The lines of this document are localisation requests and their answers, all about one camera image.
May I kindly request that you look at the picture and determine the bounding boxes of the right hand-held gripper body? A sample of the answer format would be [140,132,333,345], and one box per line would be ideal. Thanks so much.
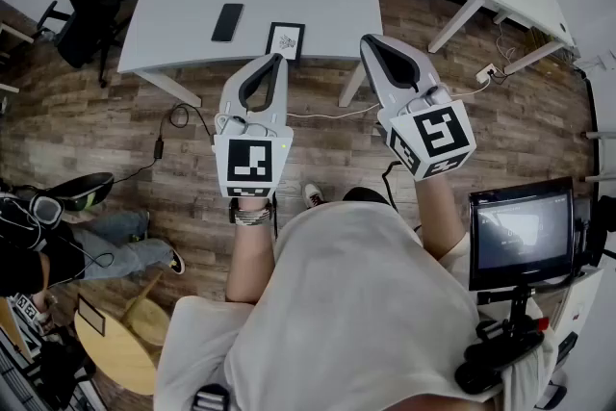
[375,83,477,183]

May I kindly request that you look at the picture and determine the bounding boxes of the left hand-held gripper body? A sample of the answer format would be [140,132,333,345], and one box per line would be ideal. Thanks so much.
[213,103,295,199]

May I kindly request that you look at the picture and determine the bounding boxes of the black picture frame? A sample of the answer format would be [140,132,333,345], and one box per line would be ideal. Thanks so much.
[265,21,306,64]

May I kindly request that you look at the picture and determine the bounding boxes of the person's left forearm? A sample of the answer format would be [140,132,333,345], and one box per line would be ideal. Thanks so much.
[224,196,279,304]

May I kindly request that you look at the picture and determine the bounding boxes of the person's right forearm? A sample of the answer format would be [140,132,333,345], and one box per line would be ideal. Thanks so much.
[414,171,471,262]

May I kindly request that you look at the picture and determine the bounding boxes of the white table leg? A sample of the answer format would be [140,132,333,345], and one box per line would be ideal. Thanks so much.
[138,65,204,109]
[337,61,368,109]

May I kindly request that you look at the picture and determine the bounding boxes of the black wristwatch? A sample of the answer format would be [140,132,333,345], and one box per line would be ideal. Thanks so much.
[228,197,280,228]

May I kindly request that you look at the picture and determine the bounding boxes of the black smartphone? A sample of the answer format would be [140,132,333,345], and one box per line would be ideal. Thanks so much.
[211,3,245,43]

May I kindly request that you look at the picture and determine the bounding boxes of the black trousers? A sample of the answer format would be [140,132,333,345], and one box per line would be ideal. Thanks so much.
[342,186,392,209]

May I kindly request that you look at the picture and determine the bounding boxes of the black monitor screen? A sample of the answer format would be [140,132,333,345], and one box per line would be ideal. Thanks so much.
[468,176,577,293]

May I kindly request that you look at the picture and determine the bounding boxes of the black office chair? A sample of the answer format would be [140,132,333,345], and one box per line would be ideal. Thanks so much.
[37,0,127,89]

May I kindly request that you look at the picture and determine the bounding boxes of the white t-shirt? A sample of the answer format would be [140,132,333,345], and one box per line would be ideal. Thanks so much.
[153,200,560,411]

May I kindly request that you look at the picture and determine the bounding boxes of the round wooden stool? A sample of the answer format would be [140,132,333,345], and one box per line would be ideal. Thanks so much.
[73,271,172,397]

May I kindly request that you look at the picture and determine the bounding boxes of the black power adapter with cable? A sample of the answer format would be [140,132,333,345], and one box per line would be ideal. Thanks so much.
[113,102,216,184]

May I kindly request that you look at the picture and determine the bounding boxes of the black camera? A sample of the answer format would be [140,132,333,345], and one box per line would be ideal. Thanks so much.
[572,195,615,276]

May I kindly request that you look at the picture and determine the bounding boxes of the black monitor mount rig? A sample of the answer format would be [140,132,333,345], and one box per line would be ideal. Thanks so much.
[453,286,549,397]

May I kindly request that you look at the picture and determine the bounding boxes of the black strap buckle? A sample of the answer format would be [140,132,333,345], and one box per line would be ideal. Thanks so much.
[191,383,233,411]

